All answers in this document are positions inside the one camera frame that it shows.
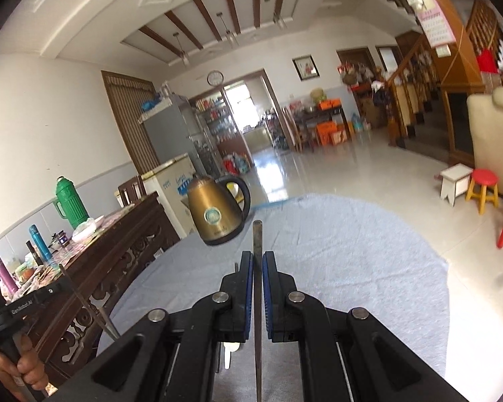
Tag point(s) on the white plastic spoon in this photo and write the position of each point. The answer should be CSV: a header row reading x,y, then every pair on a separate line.
x,y
230,349

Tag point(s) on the white step stool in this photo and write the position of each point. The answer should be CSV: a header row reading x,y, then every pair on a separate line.
x,y
455,178

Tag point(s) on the red and yellow stool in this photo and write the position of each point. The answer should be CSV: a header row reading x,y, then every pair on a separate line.
x,y
484,178

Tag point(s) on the glass display cabinet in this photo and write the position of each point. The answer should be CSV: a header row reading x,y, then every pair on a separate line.
x,y
213,130

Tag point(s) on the wooden chair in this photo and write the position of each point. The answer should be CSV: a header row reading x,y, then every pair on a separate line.
x,y
130,190

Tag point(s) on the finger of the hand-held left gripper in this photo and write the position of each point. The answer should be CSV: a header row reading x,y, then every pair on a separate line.
x,y
52,291

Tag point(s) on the green thermos flask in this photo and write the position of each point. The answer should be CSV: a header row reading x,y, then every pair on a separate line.
x,y
71,205

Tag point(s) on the blue bottle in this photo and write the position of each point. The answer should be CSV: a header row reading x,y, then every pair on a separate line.
x,y
40,245

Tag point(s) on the blue bag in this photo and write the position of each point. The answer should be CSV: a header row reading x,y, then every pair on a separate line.
x,y
151,104

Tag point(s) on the large orange box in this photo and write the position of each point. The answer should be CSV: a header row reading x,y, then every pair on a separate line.
x,y
331,134

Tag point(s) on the red bag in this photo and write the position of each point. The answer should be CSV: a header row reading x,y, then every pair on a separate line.
x,y
486,60

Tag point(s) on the wooden staircase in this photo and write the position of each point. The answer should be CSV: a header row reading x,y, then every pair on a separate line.
x,y
427,121

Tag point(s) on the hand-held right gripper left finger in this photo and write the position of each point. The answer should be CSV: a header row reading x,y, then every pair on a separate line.
x,y
247,301

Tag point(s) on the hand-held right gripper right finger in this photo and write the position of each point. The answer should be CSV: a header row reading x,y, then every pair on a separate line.
x,y
268,301

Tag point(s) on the round wall clock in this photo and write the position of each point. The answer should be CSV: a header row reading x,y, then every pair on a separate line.
x,y
215,78

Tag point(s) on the wooden dining table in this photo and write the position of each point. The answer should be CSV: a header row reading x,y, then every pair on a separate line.
x,y
318,115

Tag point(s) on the pink wall calendar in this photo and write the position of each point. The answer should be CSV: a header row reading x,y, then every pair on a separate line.
x,y
434,21

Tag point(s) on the flat orange box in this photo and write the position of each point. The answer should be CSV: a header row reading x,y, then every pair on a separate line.
x,y
329,104

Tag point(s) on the small dark pot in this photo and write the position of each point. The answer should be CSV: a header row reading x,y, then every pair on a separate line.
x,y
59,239

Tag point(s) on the white plastic bag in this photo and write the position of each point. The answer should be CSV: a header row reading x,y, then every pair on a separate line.
x,y
86,228

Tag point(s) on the pendant lamp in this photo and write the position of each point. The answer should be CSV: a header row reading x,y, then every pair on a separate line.
x,y
280,19
183,56
230,37

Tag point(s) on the carved wooden sideboard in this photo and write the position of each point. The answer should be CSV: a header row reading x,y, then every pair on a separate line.
x,y
121,238

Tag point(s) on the blue water jug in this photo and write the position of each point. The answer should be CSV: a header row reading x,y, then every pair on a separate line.
x,y
357,123

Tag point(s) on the cream chair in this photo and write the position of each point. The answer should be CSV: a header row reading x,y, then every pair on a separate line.
x,y
492,142

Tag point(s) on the brown wooden door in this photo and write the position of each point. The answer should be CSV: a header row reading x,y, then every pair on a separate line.
x,y
125,121

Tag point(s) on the white chest freezer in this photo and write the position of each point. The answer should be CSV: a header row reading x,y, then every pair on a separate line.
x,y
167,192

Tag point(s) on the framed wall picture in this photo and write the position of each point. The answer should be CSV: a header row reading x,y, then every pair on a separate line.
x,y
306,68

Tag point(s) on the pink bottle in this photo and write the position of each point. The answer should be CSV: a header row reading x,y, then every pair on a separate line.
x,y
7,276

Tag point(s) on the gold electric kettle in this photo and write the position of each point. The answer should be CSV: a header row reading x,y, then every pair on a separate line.
x,y
211,213

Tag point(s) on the person's left hand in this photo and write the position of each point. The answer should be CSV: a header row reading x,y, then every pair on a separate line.
x,y
31,368

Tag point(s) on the grey refrigerator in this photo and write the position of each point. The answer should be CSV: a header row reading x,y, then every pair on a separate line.
x,y
172,130

